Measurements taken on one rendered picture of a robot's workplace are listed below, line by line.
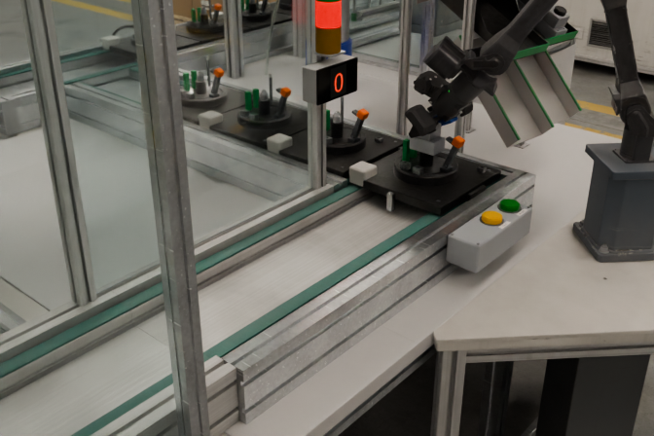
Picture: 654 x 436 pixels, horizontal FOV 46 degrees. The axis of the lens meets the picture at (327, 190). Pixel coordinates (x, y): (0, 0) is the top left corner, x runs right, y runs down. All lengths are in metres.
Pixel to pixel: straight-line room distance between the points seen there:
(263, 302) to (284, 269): 0.11
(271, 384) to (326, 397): 0.10
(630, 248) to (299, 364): 0.76
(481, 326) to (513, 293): 0.13
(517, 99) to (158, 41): 1.24
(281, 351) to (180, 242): 0.35
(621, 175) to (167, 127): 0.99
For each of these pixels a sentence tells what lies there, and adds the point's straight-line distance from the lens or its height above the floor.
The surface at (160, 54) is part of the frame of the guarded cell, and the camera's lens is 0.81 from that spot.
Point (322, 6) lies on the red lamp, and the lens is 1.48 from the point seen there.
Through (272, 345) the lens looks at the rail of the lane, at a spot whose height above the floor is 0.96.
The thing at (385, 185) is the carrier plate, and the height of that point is 0.97.
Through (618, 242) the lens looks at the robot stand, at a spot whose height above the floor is 0.90.
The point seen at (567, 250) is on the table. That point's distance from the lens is 1.69.
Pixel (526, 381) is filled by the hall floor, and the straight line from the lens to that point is 2.69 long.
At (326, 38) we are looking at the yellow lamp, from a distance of 1.50.
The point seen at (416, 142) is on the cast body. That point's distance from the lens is 1.66.
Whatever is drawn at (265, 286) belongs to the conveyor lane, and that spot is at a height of 0.92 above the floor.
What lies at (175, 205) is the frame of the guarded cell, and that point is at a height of 1.28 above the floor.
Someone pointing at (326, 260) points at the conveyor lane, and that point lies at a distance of 1.47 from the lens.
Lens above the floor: 1.67
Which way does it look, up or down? 26 degrees down
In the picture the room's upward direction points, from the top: straight up
